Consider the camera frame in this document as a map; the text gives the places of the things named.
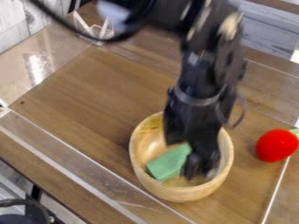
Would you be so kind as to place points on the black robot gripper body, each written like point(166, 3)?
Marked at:
point(203, 115)

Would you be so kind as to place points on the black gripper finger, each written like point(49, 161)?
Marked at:
point(174, 130)
point(202, 161)

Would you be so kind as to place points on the green rectangular block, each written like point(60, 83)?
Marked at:
point(166, 167)

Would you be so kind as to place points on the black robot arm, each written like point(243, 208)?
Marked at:
point(207, 26)

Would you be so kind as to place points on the brown wooden bowl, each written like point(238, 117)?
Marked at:
point(147, 146)

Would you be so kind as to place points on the red strawberry toy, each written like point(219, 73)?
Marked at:
point(276, 145)

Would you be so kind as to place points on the black metal table leg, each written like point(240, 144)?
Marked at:
point(36, 193)

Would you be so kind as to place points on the clear acrylic corner bracket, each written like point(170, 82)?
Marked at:
point(96, 32)

